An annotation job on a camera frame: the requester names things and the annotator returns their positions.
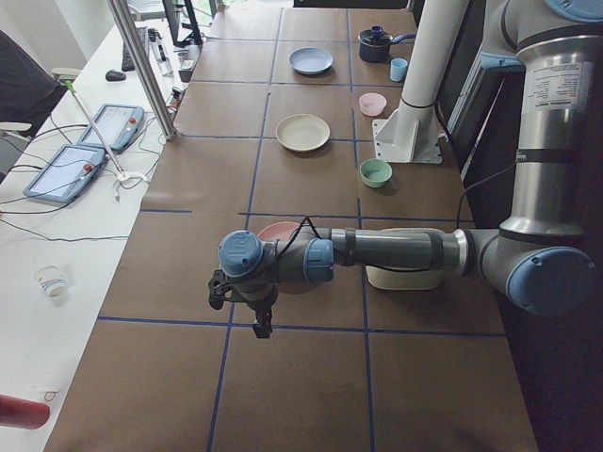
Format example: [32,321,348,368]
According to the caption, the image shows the lower teach pendant tablet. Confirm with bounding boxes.
[24,145,105,204]

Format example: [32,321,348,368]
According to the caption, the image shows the black keyboard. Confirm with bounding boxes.
[121,26,149,72]

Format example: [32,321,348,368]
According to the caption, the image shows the aluminium frame post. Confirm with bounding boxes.
[107,0,177,141]

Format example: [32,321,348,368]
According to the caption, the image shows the red cylinder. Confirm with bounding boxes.
[0,395,50,429]

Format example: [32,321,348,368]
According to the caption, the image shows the pink bowl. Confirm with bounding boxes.
[358,92,387,117]

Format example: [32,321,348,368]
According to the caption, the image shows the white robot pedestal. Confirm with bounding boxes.
[372,0,469,164]

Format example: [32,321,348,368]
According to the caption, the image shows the dark blue pot with lid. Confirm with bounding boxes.
[358,25,416,63]

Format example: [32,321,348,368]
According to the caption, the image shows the teach pendant tablet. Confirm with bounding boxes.
[24,145,105,204]
[93,104,145,153]

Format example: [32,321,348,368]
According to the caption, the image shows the blue plate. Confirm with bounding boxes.
[288,47,334,75]

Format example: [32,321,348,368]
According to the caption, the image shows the pink plate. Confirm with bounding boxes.
[257,221,315,295]

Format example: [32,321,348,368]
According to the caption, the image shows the light blue cup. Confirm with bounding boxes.
[389,57,408,82]

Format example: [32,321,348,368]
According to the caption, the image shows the upper teach pendant tablet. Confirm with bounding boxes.
[93,104,145,153]

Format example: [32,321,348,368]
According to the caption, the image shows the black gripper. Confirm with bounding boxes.
[246,287,278,338]

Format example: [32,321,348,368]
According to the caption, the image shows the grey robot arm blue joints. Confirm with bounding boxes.
[218,1,602,315]

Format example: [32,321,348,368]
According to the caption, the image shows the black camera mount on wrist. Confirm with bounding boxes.
[207,269,235,311]

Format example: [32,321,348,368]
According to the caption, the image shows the cream plate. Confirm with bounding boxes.
[276,114,331,153]

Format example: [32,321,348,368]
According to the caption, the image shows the green bowl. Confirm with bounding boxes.
[359,158,393,188]

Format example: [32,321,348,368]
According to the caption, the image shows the black computer mouse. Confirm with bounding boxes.
[105,70,126,82]

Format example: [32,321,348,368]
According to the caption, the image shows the black monitor stand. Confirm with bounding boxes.
[162,0,204,48]

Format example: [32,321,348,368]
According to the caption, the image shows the white stick green tip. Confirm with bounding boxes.
[65,81,148,184]

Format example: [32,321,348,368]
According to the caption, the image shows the seated person black shirt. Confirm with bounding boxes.
[1,32,67,136]

